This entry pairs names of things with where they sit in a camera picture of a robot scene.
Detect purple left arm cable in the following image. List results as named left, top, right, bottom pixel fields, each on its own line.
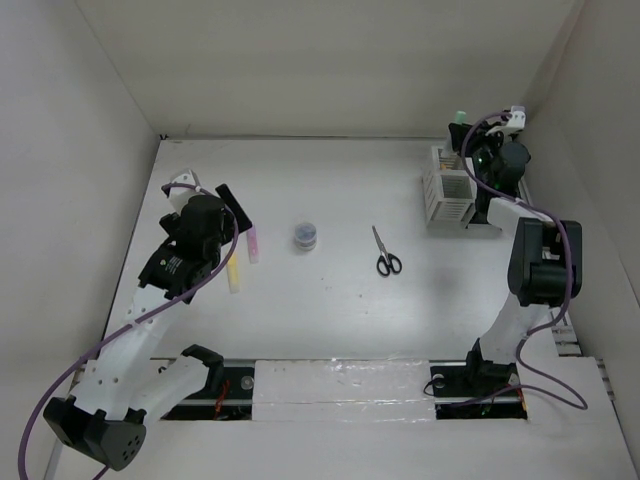
left=18, top=183, right=239, bottom=480

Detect clear paperclip jar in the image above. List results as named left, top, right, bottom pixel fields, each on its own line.
left=294, top=222, right=318, bottom=251

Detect black handled scissors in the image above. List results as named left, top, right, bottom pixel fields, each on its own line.
left=372, top=226, right=403, bottom=278

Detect black desk organizer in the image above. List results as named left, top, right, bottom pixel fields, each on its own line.
left=469, top=197, right=527, bottom=235

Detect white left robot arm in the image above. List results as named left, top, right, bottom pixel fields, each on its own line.
left=43, top=181, right=253, bottom=471

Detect purple pink highlighter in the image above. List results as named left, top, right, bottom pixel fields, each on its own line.
left=246, top=226, right=260, bottom=264

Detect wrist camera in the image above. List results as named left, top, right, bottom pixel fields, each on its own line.
left=161, top=168, right=201, bottom=214
left=487, top=105, right=526, bottom=136

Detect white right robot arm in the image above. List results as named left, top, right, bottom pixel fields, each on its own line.
left=448, top=121, right=583, bottom=394

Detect green highlighter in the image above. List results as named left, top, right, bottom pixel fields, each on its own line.
left=454, top=111, right=466, bottom=125

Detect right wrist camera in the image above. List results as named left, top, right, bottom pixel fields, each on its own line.
left=487, top=105, right=526, bottom=136

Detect white desk organizer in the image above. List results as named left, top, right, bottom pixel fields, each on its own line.
left=422, top=145, right=477, bottom=229

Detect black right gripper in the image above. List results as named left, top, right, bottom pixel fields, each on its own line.
left=450, top=120, right=507, bottom=186

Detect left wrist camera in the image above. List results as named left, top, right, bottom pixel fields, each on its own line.
left=161, top=168, right=201, bottom=214

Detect yellow highlighter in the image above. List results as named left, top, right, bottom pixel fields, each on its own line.
left=226, top=254, right=240, bottom=294

